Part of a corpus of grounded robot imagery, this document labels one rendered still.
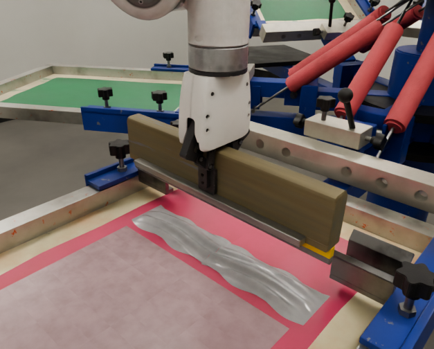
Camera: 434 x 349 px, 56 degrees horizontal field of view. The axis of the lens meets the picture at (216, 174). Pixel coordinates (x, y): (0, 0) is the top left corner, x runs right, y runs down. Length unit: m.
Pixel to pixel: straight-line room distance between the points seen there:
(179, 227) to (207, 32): 0.35
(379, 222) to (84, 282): 0.48
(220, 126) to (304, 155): 0.35
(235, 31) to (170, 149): 0.22
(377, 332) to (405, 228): 0.25
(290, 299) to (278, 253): 0.10
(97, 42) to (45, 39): 0.60
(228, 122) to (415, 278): 0.28
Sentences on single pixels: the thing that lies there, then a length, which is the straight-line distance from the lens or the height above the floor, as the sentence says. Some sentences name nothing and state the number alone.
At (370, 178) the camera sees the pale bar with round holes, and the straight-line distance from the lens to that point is 0.79.
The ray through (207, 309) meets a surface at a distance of 0.57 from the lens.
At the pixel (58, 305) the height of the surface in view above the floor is 0.95.
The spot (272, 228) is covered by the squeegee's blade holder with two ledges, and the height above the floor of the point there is 1.07.
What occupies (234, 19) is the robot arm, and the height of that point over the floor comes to 1.31.
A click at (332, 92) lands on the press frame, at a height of 1.02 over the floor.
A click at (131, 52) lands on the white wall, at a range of 5.21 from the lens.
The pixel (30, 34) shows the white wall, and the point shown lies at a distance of 4.57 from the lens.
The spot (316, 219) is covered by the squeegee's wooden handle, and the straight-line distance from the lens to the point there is 0.49.
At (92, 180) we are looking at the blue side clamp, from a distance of 0.81.
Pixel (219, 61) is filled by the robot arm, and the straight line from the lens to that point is 0.49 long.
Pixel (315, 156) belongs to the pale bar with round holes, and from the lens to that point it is 0.83.
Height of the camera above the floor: 1.36
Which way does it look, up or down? 27 degrees down
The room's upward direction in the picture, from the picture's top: straight up
